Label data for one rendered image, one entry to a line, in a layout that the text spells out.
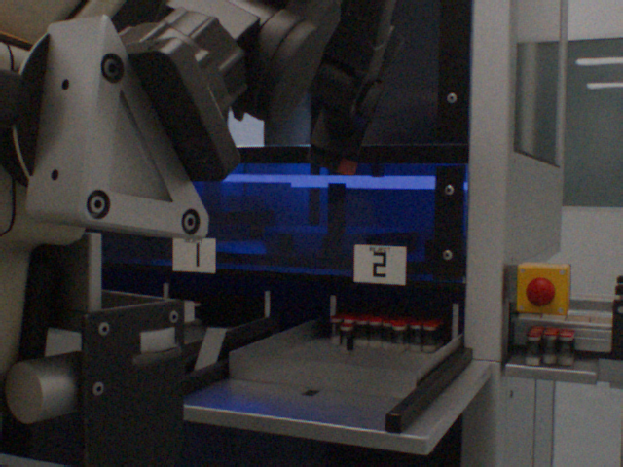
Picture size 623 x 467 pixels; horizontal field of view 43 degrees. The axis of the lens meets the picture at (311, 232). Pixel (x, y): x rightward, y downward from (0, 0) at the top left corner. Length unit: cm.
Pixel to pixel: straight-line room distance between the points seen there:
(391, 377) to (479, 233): 32
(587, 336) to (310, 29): 88
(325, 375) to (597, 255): 487
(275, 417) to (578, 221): 500
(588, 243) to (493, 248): 461
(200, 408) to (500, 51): 67
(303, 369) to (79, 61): 67
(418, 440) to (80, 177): 53
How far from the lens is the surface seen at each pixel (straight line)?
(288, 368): 105
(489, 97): 122
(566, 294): 120
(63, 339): 124
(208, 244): 138
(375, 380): 101
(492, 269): 121
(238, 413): 93
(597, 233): 580
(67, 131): 45
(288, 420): 90
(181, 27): 51
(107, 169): 44
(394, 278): 125
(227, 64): 50
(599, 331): 132
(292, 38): 54
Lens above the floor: 114
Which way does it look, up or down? 3 degrees down
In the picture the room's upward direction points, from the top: 1 degrees clockwise
